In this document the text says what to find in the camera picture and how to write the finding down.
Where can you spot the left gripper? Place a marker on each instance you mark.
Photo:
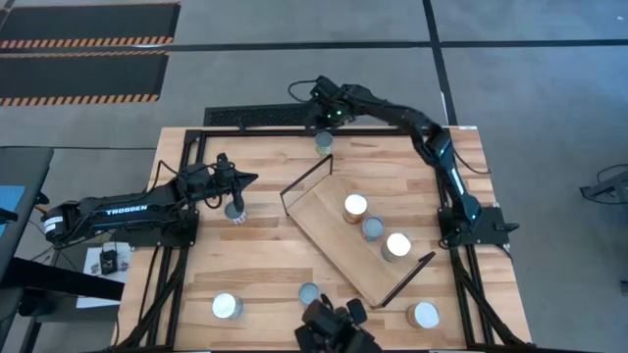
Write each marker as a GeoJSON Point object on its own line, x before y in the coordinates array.
{"type": "Point", "coordinates": [226, 179]}

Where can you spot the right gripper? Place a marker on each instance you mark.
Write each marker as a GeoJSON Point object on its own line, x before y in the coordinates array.
{"type": "Point", "coordinates": [329, 100]}

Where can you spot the green label can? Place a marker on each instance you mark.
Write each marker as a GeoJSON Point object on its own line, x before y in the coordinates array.
{"type": "Point", "coordinates": [324, 144]}

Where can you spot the small grey can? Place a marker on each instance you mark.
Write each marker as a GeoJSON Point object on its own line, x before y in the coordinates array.
{"type": "Point", "coordinates": [373, 228]}

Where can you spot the wide can pale label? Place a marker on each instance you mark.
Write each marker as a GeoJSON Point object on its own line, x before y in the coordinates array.
{"type": "Point", "coordinates": [225, 305]}

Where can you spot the teal mandarin oranges can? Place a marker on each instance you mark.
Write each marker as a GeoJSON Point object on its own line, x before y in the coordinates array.
{"type": "Point", "coordinates": [309, 293]}

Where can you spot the tall yellow label can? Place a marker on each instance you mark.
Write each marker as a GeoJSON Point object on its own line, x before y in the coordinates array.
{"type": "Point", "coordinates": [396, 245]}

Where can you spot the wide can yellow label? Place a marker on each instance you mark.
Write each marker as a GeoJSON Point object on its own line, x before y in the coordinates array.
{"type": "Point", "coordinates": [424, 315]}

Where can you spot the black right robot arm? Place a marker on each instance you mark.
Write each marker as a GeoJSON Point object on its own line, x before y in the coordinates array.
{"type": "Point", "coordinates": [441, 157]}

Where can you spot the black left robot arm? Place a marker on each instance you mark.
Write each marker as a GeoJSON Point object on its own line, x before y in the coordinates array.
{"type": "Point", "coordinates": [125, 211]}

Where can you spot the white carrot print can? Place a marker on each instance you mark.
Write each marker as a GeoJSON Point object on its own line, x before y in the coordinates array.
{"type": "Point", "coordinates": [230, 212]}

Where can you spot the black floor grate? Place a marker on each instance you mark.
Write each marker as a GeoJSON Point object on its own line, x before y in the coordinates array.
{"type": "Point", "coordinates": [255, 115]}

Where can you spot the gold can white lid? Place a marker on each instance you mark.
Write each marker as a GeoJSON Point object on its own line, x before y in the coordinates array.
{"type": "Point", "coordinates": [355, 206]}

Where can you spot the small black device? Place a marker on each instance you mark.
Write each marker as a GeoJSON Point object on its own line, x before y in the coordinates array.
{"type": "Point", "coordinates": [108, 261]}

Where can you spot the black blocky device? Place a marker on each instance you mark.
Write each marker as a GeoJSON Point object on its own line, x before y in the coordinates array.
{"type": "Point", "coordinates": [329, 328]}

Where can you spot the white paper sheet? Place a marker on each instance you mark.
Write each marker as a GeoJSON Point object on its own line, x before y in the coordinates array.
{"type": "Point", "coordinates": [90, 265]}

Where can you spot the black hazard striped floor mat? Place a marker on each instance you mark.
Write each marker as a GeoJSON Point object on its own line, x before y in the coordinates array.
{"type": "Point", "coordinates": [78, 76]}
{"type": "Point", "coordinates": [88, 22]}

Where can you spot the black desk beam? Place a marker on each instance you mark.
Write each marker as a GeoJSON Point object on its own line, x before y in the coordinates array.
{"type": "Point", "coordinates": [59, 279]}

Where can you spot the black desk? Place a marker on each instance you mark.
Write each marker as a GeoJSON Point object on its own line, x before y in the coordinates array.
{"type": "Point", "coordinates": [24, 166]}

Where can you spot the blue panel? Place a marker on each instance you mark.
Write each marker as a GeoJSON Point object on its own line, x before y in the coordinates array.
{"type": "Point", "coordinates": [10, 206]}

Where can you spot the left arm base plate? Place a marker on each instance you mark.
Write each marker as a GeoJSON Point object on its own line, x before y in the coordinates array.
{"type": "Point", "coordinates": [162, 239]}

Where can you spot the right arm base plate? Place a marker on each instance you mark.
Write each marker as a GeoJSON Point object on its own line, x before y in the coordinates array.
{"type": "Point", "coordinates": [490, 225]}

